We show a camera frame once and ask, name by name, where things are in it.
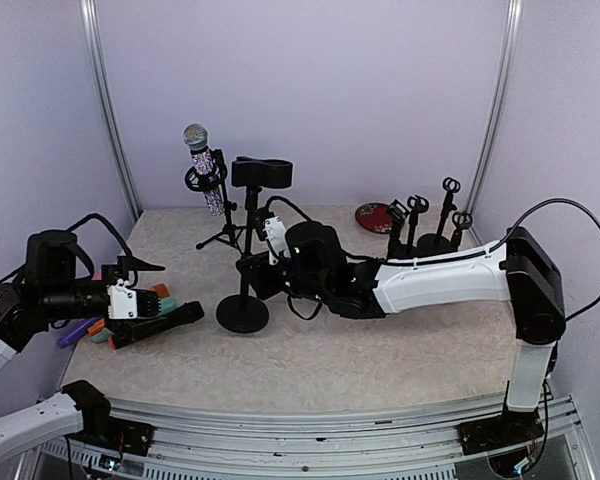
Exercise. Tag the purple microphone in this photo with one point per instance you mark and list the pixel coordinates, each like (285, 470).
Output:
(76, 332)

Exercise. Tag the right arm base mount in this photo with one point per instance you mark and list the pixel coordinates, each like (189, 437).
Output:
(499, 431)

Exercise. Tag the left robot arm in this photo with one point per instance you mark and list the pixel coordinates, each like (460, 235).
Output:
(56, 284)

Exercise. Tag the red floral plate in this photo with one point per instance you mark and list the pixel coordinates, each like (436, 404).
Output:
(374, 217)

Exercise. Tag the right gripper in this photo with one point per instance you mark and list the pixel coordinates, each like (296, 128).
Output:
(258, 281)

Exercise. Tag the aluminium front rail frame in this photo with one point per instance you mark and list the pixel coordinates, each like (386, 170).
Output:
(413, 443)

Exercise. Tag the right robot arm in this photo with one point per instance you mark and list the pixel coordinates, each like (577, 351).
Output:
(307, 261)

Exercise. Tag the black tripod microphone stand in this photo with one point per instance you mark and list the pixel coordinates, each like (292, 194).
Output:
(230, 233)

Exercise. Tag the teal head microphone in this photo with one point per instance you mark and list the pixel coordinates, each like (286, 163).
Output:
(99, 333)

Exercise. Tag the black short stand orange mic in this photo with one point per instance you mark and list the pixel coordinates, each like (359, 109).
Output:
(462, 222)

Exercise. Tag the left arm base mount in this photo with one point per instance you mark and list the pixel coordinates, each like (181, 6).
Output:
(101, 429)

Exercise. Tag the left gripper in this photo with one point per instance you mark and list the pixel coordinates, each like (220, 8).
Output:
(125, 263)

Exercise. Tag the left aluminium corner post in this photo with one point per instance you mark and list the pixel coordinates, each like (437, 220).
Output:
(88, 10)

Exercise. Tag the black tall round-base stand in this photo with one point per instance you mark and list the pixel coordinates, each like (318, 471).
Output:
(243, 313)

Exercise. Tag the rhinestone silver-head microphone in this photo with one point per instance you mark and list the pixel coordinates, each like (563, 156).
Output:
(204, 176)

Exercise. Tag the black microphone orange end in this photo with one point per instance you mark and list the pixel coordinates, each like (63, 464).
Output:
(128, 332)

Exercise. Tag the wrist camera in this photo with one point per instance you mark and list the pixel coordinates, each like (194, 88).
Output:
(275, 231)
(131, 304)

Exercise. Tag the aluminium corner post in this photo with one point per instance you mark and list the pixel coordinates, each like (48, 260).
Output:
(88, 10)
(498, 102)

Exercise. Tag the right aluminium corner post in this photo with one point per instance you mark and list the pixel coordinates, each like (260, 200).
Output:
(498, 102)

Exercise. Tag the black short stand purple mic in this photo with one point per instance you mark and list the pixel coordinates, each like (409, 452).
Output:
(417, 205)

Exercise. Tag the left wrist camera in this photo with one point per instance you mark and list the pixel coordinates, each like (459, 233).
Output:
(131, 304)

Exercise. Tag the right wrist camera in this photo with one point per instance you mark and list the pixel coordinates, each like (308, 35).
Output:
(275, 231)

